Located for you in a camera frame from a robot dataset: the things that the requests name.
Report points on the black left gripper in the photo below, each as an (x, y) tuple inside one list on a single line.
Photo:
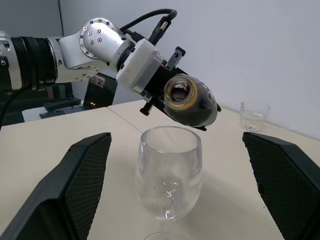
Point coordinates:
[(157, 82)]

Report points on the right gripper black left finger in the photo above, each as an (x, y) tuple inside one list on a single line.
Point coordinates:
[(62, 195)]

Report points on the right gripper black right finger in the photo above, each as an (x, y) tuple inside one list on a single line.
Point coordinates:
[(287, 187)]

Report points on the soy sauce bottle red cap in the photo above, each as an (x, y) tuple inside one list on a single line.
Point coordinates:
[(200, 105)]

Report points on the clear plastic wine glass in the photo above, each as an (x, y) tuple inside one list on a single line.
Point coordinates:
[(170, 180)]

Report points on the clear glass tumbler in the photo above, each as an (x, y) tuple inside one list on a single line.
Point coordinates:
[(255, 117)]

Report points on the black bar-shaped device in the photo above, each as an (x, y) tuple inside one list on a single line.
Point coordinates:
[(62, 103)]

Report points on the dark grey box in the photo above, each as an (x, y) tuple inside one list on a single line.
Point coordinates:
[(62, 91)]

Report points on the black laptop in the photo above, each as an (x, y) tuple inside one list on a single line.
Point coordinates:
[(105, 95)]

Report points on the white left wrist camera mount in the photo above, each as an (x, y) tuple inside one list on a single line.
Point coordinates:
[(140, 65)]

